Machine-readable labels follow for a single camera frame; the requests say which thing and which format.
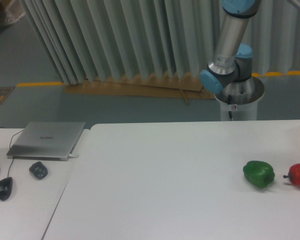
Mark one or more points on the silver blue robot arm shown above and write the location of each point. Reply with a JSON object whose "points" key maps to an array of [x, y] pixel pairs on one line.
{"points": [[230, 45]]}

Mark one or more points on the white usb plug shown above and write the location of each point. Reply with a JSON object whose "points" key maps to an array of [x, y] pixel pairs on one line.
{"points": [[71, 156]]}

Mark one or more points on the silver closed laptop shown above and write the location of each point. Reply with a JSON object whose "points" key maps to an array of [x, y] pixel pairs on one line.
{"points": [[47, 140]]}

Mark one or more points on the pale green curtain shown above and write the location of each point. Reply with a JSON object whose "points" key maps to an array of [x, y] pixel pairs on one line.
{"points": [[115, 39]]}

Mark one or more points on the black earbuds case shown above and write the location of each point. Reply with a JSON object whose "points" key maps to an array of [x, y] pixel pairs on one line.
{"points": [[38, 170]]}

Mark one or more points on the green bell pepper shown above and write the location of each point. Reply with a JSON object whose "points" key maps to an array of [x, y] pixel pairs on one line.
{"points": [[259, 173]]}

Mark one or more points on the black computer mouse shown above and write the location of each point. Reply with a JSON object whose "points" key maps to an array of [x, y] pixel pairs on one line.
{"points": [[6, 186]]}

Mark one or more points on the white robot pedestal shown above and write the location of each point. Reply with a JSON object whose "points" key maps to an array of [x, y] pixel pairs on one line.
{"points": [[239, 100]]}

